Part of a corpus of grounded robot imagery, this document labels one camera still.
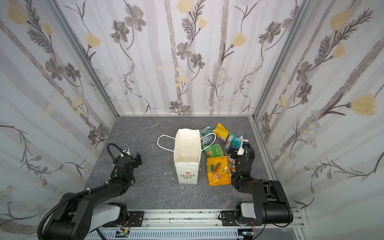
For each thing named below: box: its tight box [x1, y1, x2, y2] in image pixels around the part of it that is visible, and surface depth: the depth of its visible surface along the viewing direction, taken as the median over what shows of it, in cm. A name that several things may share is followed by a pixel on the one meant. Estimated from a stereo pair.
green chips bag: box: [202, 143, 225, 157], surface depth 97 cm
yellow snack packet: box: [212, 122, 230, 142], surface depth 107 cm
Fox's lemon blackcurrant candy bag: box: [228, 156, 236, 173], surface depth 92 cm
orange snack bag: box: [206, 156, 232, 186], surface depth 87 cm
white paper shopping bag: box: [157, 128, 217, 184], surface depth 80 cm
